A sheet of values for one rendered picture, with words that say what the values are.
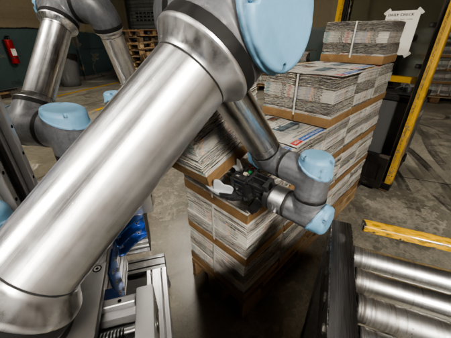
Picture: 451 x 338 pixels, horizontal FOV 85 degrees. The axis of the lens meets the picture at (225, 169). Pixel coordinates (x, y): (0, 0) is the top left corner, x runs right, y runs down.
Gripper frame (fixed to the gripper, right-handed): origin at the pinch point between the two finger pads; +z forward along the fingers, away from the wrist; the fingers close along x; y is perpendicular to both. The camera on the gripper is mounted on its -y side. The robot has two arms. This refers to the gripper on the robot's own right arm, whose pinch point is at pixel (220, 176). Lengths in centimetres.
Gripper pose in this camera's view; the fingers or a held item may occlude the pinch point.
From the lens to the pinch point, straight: 80.1
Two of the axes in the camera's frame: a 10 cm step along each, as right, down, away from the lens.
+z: -7.4, -3.3, 5.9
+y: -2.0, -7.3, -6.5
